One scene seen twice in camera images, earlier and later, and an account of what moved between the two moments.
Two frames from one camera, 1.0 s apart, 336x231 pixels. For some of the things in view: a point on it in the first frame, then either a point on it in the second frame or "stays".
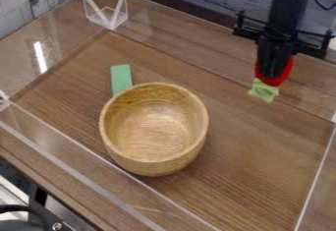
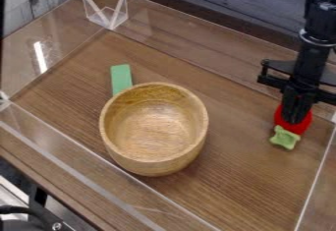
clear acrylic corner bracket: x=106 y=17 stays
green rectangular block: x=121 y=78 stays
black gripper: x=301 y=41 to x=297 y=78
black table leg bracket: x=42 y=220 stays
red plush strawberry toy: x=265 y=86 to x=292 y=130
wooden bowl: x=152 y=128 stays
